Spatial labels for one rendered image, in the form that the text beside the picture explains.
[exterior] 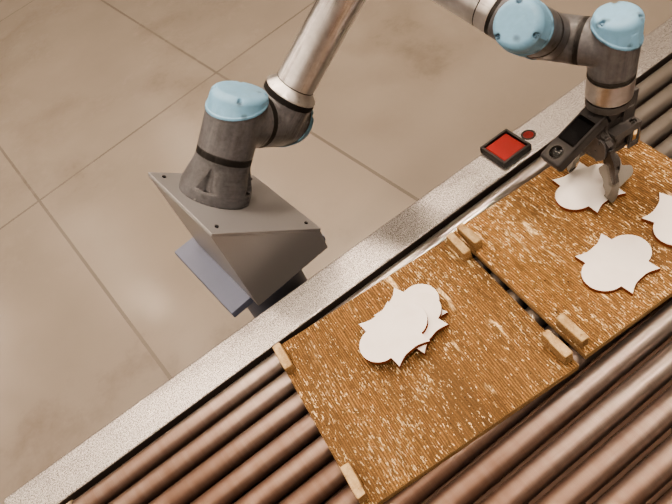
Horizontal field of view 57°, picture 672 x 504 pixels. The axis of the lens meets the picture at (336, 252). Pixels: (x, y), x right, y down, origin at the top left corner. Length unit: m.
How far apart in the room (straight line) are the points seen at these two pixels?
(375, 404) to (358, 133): 2.03
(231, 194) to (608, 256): 0.72
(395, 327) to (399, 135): 1.86
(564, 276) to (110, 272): 2.22
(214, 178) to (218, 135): 0.09
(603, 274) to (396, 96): 2.09
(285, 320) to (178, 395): 0.25
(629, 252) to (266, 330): 0.68
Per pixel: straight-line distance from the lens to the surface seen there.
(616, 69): 1.09
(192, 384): 1.25
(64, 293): 3.06
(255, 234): 1.22
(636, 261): 1.18
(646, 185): 1.30
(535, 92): 2.97
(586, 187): 1.28
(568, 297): 1.14
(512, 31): 0.96
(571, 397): 1.07
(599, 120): 1.15
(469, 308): 1.14
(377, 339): 1.10
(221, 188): 1.27
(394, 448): 1.04
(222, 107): 1.24
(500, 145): 1.40
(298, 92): 1.33
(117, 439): 1.29
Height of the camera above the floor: 1.90
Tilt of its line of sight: 49 degrees down
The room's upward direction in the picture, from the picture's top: 24 degrees counter-clockwise
